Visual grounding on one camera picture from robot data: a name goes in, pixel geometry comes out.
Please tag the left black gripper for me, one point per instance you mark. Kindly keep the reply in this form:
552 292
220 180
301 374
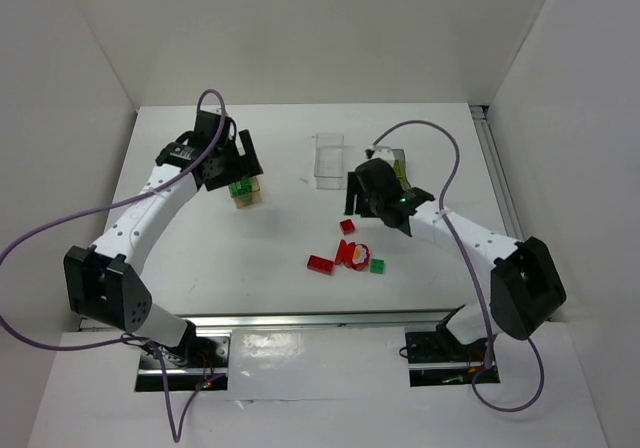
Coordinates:
236 169

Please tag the green lego near flower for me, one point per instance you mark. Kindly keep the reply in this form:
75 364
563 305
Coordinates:
377 266

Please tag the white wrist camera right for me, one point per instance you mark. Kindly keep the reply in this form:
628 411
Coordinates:
381 152

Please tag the aluminium rail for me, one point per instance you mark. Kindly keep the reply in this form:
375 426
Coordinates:
300 320
497 174

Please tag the grey translucent container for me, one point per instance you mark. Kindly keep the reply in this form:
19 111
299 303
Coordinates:
400 155

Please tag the aluminium rail right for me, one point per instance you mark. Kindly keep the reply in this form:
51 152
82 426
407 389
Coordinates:
497 174

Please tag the green lego under plate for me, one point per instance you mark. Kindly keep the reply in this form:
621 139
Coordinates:
241 188

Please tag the clear plastic container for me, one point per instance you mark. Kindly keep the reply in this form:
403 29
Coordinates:
329 171

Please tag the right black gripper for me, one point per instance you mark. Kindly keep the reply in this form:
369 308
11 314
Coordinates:
360 200

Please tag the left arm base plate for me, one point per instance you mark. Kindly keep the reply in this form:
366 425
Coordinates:
209 370

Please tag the red rectangular lego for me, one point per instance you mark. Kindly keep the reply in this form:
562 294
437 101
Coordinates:
320 265

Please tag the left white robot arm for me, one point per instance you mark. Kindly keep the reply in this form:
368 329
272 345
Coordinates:
104 280

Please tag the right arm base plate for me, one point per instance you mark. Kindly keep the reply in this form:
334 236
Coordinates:
434 362

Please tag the red flower lego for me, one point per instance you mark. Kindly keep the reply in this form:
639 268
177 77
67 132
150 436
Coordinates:
352 255

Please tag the small red square lego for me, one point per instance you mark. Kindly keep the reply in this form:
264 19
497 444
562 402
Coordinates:
347 227

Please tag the lime stepped lego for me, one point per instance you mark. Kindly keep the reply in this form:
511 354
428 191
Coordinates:
399 168

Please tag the aluminium rail front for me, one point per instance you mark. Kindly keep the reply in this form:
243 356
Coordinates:
300 320

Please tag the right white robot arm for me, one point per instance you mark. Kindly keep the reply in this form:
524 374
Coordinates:
517 282

